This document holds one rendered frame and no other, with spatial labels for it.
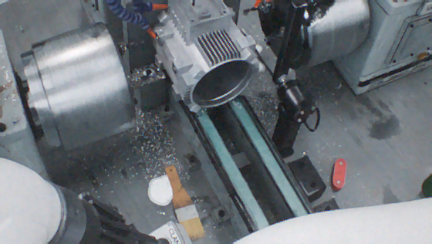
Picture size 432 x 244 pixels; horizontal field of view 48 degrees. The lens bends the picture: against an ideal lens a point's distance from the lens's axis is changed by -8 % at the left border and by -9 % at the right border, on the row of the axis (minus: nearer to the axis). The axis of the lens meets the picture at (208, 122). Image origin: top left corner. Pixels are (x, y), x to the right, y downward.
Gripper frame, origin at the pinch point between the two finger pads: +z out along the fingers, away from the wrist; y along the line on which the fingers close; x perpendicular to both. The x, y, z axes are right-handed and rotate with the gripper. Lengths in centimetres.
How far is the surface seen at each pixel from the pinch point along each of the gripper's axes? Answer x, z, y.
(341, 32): -52, 35, 30
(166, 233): -1.7, 7.9, 1.9
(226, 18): -31, 18, 39
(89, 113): 1.0, 3.9, 30.1
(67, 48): -2.4, -2.3, 42.1
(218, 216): -3.6, 38.2, 10.0
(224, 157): -12.8, 32.2, 18.9
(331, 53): -47, 39, 29
